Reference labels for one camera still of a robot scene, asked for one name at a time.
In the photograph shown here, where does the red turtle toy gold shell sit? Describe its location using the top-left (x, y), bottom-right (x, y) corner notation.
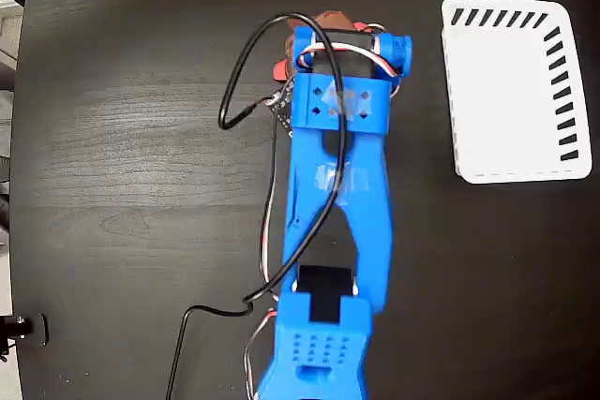
top-left (273, 19), bottom-right (386, 84)

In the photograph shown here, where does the white plastic basket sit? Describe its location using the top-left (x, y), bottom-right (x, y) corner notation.
top-left (440, 0), bottom-right (593, 185)

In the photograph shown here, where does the black table clamp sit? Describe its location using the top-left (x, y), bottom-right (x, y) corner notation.
top-left (0, 313), bottom-right (50, 348)

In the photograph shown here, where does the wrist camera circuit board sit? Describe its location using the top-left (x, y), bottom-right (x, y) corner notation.
top-left (267, 80), bottom-right (295, 140)

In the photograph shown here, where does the red white black servo wire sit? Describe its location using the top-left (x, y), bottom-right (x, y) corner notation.
top-left (242, 37), bottom-right (405, 399)

